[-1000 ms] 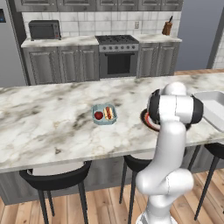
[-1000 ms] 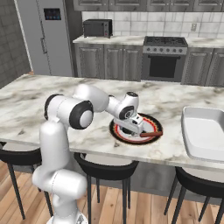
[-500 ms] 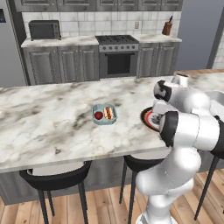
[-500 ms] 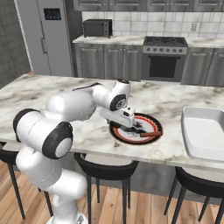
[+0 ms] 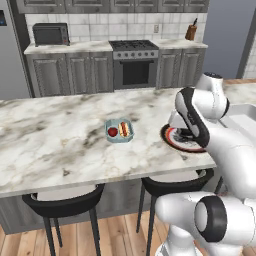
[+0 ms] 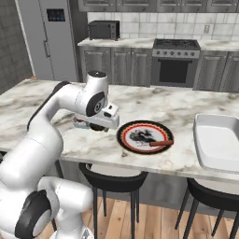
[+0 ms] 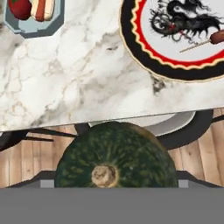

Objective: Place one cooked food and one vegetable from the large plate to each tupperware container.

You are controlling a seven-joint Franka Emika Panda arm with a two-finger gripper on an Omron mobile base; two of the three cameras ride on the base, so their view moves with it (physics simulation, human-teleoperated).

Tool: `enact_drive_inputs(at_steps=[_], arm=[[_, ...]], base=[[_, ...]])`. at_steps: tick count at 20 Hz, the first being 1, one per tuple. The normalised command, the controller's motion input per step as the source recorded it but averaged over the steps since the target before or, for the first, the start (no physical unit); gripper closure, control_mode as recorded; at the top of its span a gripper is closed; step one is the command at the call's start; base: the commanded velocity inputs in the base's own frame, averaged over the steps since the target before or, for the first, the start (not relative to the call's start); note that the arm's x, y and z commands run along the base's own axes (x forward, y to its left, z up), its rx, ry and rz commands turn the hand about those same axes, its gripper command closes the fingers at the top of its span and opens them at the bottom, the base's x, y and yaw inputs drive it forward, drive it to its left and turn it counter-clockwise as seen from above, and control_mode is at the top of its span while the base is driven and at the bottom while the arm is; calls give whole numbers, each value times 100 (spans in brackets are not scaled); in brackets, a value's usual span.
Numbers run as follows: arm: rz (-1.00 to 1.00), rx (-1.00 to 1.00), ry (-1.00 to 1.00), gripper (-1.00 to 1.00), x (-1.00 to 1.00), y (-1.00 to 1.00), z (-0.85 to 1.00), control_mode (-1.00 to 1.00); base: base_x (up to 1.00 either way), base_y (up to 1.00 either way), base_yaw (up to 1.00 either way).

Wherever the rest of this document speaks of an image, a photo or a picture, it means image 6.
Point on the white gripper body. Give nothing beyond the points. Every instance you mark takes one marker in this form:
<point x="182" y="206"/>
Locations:
<point x="100" y="120"/>

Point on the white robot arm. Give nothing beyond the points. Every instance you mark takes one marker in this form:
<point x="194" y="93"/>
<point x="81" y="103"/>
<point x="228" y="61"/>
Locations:
<point x="37" y="146"/>

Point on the large round patterned plate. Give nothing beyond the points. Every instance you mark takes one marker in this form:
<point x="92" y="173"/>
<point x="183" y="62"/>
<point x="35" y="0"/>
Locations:
<point x="137" y="146"/>

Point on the white rectangular tupperware container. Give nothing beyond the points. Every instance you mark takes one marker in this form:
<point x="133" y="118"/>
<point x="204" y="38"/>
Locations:
<point x="217" y="143"/>

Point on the red and teal small object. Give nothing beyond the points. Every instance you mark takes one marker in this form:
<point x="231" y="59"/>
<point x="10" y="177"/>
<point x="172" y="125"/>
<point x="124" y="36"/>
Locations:
<point x="80" y="123"/>

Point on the black round stool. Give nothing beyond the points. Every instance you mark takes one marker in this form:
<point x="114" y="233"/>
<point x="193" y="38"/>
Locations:
<point x="113" y="182"/>
<point x="211" y="196"/>

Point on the brown sausage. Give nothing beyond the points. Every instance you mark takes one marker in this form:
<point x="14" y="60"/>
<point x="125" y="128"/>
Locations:
<point x="161" y="143"/>

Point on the grey base cupboards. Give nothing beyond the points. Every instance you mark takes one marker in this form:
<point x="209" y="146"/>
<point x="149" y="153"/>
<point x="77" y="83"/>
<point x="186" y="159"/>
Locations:
<point x="118" y="65"/>
<point x="217" y="71"/>

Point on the black toaster oven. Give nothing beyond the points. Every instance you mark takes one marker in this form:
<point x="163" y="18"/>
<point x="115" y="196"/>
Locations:
<point x="104" y="30"/>

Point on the grey fridge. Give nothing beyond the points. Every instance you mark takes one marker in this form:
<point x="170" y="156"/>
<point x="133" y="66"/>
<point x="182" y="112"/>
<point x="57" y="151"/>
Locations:
<point x="54" y="40"/>

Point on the steel stove with oven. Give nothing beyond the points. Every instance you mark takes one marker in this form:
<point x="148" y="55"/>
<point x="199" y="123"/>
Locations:
<point x="175" y="62"/>

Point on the grey wall cupboards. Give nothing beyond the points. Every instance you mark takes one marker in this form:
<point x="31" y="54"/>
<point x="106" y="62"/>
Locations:
<point x="155" y="5"/>

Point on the white wall socket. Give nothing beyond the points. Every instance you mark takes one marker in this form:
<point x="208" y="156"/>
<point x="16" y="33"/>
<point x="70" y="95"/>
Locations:
<point x="206" y="29"/>

